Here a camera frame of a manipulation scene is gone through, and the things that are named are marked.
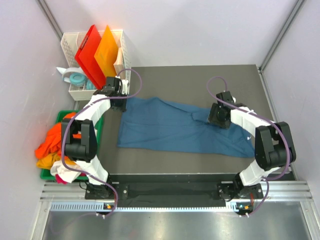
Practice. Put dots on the orange t-shirt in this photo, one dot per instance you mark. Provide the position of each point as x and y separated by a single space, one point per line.
52 142

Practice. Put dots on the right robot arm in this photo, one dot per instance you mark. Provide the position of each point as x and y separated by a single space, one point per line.
274 147

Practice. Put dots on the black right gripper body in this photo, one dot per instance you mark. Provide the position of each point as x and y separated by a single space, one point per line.
215 117

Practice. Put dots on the red plastic board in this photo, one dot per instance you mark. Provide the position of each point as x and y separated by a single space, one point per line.
85 57

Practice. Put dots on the blue t-shirt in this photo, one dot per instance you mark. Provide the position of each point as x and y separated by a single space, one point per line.
160 125

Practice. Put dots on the pink cloth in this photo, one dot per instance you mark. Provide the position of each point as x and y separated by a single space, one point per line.
59 180

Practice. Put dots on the aluminium frame rail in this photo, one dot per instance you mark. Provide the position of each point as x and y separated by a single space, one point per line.
279 191

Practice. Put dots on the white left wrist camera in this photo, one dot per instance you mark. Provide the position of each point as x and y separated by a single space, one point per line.
123 86

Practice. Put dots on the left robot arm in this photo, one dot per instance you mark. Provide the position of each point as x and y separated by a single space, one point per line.
79 144

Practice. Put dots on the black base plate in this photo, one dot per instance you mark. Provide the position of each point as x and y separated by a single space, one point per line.
180 190

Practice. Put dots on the teal tape roll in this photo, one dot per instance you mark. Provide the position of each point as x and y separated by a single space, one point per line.
77 79

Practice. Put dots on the wooden board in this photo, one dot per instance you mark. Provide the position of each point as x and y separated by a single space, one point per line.
119 64

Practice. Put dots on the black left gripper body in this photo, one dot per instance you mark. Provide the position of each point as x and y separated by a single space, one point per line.
120 105

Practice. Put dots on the yellow t-shirt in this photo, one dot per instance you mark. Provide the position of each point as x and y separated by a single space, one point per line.
48 161

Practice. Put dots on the green plastic crate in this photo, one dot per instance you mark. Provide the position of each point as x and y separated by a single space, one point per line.
45 173

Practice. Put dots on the orange plastic board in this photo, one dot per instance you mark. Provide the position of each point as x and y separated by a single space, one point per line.
106 53

